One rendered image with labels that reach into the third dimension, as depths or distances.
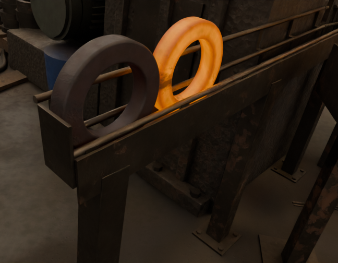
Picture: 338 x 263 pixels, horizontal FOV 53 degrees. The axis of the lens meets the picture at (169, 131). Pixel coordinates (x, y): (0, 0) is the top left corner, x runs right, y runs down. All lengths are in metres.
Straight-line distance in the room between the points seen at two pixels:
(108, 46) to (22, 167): 1.09
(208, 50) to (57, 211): 0.84
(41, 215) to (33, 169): 0.26
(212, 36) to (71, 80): 0.30
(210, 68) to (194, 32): 0.11
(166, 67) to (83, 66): 0.17
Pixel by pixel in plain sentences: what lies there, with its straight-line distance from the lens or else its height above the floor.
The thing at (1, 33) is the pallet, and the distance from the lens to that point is 2.65.
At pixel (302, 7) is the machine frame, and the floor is 0.77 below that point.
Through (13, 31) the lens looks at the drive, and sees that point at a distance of 2.32.
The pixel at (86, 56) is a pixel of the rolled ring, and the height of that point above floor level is 0.75.
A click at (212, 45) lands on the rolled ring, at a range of 0.67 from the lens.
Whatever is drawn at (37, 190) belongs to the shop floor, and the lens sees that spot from 1.39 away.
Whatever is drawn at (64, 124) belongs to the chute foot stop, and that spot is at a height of 0.67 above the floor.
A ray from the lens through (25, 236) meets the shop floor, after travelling 1.23.
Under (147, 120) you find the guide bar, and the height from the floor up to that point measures 0.64.
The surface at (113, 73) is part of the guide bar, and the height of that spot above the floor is 0.69.
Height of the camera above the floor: 0.91
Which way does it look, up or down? 30 degrees down
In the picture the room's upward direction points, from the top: 10 degrees clockwise
